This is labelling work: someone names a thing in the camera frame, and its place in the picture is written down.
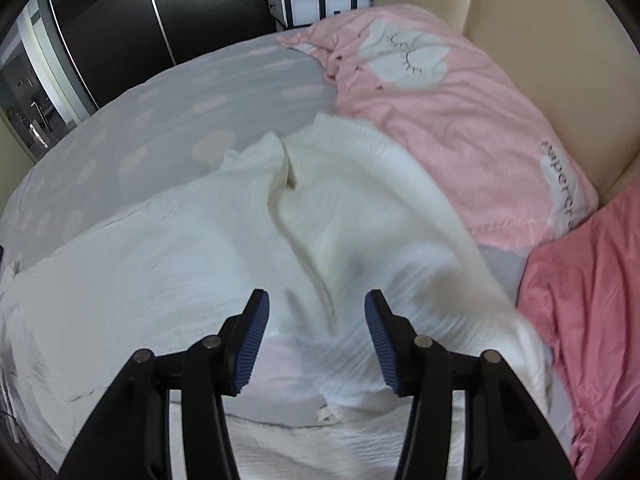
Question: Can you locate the light pink printed pillow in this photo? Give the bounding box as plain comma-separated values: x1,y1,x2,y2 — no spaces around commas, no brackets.
282,4,598,250

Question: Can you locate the white muslin blanket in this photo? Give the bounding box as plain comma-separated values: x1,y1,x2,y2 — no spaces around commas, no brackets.
1,114,548,479

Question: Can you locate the white nightstand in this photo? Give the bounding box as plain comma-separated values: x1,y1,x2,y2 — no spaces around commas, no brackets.
266,0,374,30

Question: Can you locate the beige padded headboard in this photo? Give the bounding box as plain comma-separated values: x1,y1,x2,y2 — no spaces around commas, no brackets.
374,0,639,204

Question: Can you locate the dark pink pillow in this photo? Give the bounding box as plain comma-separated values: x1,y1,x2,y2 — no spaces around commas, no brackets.
518,182,639,479

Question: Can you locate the grey polka dot bedsheet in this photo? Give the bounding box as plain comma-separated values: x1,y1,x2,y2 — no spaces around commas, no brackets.
0,31,572,441

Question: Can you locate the black sliding wardrobe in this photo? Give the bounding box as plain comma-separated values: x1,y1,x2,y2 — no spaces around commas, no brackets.
51,0,273,106

